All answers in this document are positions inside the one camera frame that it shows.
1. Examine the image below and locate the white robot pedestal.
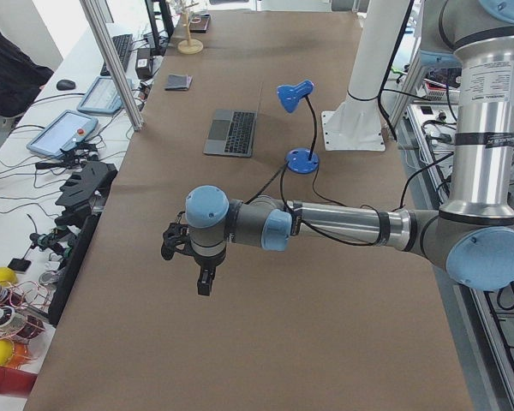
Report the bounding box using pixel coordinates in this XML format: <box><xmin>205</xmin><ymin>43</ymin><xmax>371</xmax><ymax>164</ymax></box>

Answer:
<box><xmin>322</xmin><ymin>0</ymin><xmax>391</xmax><ymax>152</ymax></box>

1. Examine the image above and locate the black monitor stand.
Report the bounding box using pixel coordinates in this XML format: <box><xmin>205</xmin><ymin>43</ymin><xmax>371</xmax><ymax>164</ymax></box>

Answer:
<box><xmin>145</xmin><ymin>0</ymin><xmax>175</xmax><ymax>56</ymax></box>

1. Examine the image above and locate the black power adapter box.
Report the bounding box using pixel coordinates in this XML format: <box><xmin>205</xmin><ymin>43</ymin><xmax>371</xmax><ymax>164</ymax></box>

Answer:
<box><xmin>135</xmin><ymin>48</ymin><xmax>153</xmax><ymax>80</ymax></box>

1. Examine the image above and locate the aluminium frame post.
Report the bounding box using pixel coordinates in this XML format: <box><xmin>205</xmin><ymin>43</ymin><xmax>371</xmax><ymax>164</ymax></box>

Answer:
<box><xmin>80</xmin><ymin>0</ymin><xmax>144</xmax><ymax>132</ymax></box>

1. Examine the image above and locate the blue desk lamp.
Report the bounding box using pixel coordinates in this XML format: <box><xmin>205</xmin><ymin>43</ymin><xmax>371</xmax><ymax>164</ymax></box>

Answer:
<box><xmin>277</xmin><ymin>80</ymin><xmax>320</xmax><ymax>175</ymax></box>

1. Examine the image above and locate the wooden mug tree stand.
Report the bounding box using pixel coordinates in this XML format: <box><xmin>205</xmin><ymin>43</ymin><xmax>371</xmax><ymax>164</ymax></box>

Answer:
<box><xmin>173</xmin><ymin>0</ymin><xmax>204</xmax><ymax>55</ymax></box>

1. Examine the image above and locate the red cup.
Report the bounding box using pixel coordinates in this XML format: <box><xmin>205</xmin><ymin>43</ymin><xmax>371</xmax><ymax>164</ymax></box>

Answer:
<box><xmin>0</xmin><ymin>366</ymin><xmax>38</xmax><ymax>398</ymax></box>

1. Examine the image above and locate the grey laptop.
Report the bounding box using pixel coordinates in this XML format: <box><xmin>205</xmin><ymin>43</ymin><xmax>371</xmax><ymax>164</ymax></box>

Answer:
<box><xmin>203</xmin><ymin>109</ymin><xmax>257</xmax><ymax>158</ymax></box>

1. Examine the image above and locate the black computer mouse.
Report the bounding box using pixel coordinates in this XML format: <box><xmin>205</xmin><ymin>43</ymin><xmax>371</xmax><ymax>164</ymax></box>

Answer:
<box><xmin>56</xmin><ymin>79</ymin><xmax>76</xmax><ymax>91</ymax></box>

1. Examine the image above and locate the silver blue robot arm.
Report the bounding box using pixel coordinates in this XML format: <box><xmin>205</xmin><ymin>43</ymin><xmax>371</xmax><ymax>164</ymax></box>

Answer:
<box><xmin>182</xmin><ymin>1</ymin><xmax>514</xmax><ymax>295</ymax></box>

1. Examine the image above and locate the black keyboard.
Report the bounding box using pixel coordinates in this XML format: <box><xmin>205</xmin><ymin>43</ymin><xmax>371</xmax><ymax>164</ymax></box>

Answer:
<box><xmin>111</xmin><ymin>33</ymin><xmax>133</xmax><ymax>72</ymax></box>

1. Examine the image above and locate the blue teach pendant near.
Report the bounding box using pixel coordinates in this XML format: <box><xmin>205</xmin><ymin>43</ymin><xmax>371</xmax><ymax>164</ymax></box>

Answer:
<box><xmin>26</xmin><ymin>110</ymin><xmax>99</xmax><ymax>158</ymax></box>

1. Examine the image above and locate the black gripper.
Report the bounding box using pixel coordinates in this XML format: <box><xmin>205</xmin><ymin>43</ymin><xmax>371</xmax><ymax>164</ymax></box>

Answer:
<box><xmin>194</xmin><ymin>252</ymin><xmax>226</xmax><ymax>296</ymax></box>

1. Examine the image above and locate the blue teach pendant far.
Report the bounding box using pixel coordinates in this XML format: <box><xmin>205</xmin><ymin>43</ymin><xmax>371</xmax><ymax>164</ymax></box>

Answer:
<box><xmin>77</xmin><ymin>76</ymin><xmax>123</xmax><ymax>116</ymax></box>

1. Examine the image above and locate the person in black clothing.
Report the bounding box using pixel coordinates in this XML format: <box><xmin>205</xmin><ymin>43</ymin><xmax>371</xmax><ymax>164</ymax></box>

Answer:
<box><xmin>0</xmin><ymin>32</ymin><xmax>54</xmax><ymax>117</ymax></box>

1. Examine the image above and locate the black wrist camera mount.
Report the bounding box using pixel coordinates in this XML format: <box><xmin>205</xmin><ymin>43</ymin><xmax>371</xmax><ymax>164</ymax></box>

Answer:
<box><xmin>160</xmin><ymin>222</ymin><xmax>194</xmax><ymax>260</ymax></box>

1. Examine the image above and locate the black plastic rack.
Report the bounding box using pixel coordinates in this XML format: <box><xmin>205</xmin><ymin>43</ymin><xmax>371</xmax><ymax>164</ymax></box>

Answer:
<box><xmin>48</xmin><ymin>161</ymin><xmax>117</xmax><ymax>327</ymax></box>

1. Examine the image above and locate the blue teach pendant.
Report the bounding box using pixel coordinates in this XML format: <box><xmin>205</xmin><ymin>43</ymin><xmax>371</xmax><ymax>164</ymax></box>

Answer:
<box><xmin>77</xmin><ymin>76</ymin><xmax>123</xmax><ymax>116</ymax></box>
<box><xmin>26</xmin><ymin>110</ymin><xmax>99</xmax><ymax>158</ymax></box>

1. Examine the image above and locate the small black square pad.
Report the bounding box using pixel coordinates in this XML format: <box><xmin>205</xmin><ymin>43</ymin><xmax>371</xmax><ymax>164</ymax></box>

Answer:
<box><xmin>8</xmin><ymin>258</ymin><xmax>32</xmax><ymax>272</ymax></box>

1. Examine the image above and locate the black lamp cable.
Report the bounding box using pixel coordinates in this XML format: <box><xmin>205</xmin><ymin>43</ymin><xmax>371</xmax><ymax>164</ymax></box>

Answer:
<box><xmin>244</xmin><ymin>160</ymin><xmax>380</xmax><ymax>247</ymax></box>

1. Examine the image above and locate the yellow ball upper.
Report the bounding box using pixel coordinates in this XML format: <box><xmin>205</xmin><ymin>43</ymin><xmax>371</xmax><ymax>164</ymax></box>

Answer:
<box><xmin>0</xmin><ymin>266</ymin><xmax>18</xmax><ymax>287</ymax></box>

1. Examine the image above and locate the grey folded cloth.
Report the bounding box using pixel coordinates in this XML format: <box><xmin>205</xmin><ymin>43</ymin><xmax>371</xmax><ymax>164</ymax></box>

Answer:
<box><xmin>164</xmin><ymin>74</ymin><xmax>193</xmax><ymax>91</ymax></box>

